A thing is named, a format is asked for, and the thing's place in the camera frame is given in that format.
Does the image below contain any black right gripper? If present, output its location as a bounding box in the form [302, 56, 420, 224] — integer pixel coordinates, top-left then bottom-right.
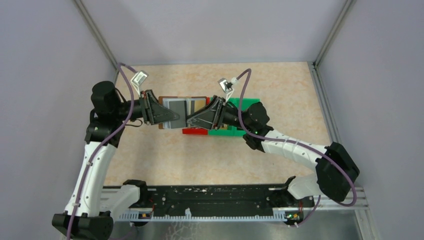
[186, 95, 253, 131]

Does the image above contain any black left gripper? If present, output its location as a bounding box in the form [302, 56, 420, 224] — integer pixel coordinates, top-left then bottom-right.
[113, 89, 180, 125]

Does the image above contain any brown leather card holder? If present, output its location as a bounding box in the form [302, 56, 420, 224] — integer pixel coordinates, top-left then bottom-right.
[158, 96, 209, 130]

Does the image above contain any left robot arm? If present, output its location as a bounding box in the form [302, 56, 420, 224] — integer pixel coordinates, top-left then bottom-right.
[52, 81, 180, 240]

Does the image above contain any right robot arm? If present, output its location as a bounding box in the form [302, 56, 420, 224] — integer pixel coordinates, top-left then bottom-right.
[186, 95, 360, 207]

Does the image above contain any green bin with gold cards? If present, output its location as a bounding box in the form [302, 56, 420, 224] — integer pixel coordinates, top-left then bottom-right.
[208, 97, 245, 137]

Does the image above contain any green bin with black cards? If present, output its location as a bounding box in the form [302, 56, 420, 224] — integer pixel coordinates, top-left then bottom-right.
[229, 97, 261, 111]

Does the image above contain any red plastic bin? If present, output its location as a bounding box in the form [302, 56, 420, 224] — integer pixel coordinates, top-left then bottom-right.
[182, 128, 209, 136]

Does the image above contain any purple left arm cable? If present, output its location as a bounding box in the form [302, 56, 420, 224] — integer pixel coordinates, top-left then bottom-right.
[66, 62, 137, 240]

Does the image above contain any aluminium frame rail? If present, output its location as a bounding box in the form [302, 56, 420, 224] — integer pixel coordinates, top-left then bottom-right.
[98, 185, 369, 225]

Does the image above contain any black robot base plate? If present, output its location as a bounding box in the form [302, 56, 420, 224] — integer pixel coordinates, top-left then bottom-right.
[130, 183, 315, 217]

